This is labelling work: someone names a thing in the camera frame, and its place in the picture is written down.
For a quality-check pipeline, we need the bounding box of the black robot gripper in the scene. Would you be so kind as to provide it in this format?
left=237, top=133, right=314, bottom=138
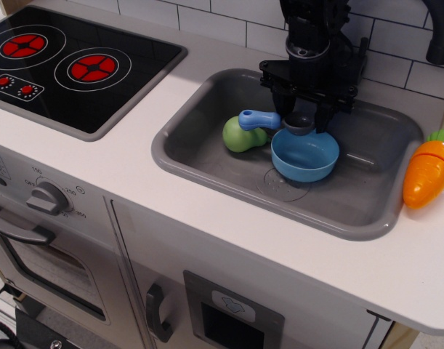
left=259, top=57, right=364, bottom=134

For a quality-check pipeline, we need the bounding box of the blue handled grey spoon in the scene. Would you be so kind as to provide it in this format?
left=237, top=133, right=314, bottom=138
left=238, top=110, right=315, bottom=136

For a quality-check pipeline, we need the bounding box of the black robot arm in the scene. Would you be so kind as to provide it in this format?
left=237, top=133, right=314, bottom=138
left=259, top=1, right=368, bottom=133

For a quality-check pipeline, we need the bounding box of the blue plastic bowl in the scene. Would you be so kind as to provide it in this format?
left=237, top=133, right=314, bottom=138
left=270, top=129, right=340, bottom=182

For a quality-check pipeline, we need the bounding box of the grey plastic sink basin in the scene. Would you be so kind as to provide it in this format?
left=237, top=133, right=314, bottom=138
left=151, top=69, right=423, bottom=241

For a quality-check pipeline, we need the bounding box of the green toy pear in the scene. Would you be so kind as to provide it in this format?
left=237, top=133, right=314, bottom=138
left=222, top=116, right=270, bottom=153

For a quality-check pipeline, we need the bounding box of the orange toy carrot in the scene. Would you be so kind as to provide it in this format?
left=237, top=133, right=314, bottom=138
left=403, top=129, right=444, bottom=209

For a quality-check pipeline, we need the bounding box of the black toy faucet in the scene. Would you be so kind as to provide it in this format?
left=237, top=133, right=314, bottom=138
left=337, top=0, right=444, bottom=88

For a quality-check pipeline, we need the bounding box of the black toy stovetop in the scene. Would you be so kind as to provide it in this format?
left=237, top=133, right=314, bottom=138
left=0, top=6, right=187, bottom=142

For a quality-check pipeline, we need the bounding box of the grey dispenser panel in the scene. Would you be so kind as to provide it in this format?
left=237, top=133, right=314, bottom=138
left=183, top=270, right=285, bottom=349

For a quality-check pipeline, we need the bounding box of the grey oven knob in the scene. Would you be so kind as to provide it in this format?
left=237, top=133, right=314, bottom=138
left=26, top=182, right=69, bottom=216

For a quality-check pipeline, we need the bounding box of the red stove knob right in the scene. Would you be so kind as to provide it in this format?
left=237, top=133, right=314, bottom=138
left=20, top=85, right=34, bottom=95

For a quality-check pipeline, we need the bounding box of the red stove knob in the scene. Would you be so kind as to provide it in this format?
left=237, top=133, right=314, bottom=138
left=20, top=85, right=34, bottom=95
left=0, top=77, right=11, bottom=87

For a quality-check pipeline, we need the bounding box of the toy oven door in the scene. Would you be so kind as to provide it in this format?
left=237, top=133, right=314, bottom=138
left=0, top=203, right=142, bottom=349

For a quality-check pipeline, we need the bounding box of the red stove knob left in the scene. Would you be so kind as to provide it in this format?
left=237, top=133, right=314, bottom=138
left=0, top=77, right=11, bottom=87

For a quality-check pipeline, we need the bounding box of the grey cabinet door handle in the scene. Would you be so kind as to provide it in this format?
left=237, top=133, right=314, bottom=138
left=145, top=284, right=174, bottom=343

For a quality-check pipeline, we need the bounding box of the grey oven door handle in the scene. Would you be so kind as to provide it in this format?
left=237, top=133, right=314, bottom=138
left=0, top=208, right=55, bottom=246

